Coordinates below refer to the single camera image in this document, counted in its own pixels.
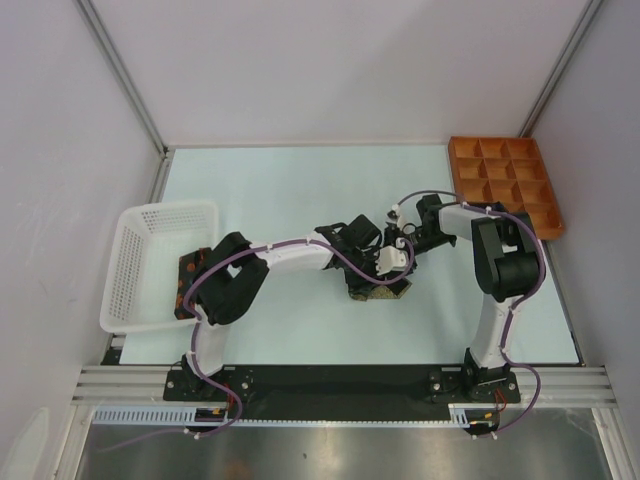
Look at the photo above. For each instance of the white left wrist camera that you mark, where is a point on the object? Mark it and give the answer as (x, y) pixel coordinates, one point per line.
(396, 257)

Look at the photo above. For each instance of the aluminium front frame rail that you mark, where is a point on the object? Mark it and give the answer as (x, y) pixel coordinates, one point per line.
(564, 386)

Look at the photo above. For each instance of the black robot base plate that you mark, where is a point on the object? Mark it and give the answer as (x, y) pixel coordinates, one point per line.
(440, 384)

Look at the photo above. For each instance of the olive gold patterned tie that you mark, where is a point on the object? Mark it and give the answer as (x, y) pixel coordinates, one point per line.
(394, 291)

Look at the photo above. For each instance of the dark red tie in basket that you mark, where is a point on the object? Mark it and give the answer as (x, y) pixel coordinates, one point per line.
(190, 266)

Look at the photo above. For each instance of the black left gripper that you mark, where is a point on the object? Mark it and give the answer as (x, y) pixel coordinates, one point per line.
(359, 285)

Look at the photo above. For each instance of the dark rolled tie in tray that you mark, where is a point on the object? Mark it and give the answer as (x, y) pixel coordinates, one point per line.
(493, 208)

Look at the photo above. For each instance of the white perforated plastic basket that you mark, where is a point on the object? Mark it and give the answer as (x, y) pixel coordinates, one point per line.
(142, 278)

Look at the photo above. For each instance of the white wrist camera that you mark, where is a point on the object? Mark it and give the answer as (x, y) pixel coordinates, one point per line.
(395, 217)
(396, 257)

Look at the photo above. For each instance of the white slotted cable duct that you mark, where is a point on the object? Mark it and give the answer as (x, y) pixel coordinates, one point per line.
(148, 415)

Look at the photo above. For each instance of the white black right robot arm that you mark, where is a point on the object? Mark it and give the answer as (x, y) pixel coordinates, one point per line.
(509, 268)

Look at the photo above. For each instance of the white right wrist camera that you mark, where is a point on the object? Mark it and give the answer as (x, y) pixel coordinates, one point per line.
(395, 217)

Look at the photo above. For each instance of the orange compartment tray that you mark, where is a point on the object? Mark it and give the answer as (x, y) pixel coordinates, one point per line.
(510, 171)

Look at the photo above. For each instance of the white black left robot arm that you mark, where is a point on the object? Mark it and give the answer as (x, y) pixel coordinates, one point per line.
(217, 285)

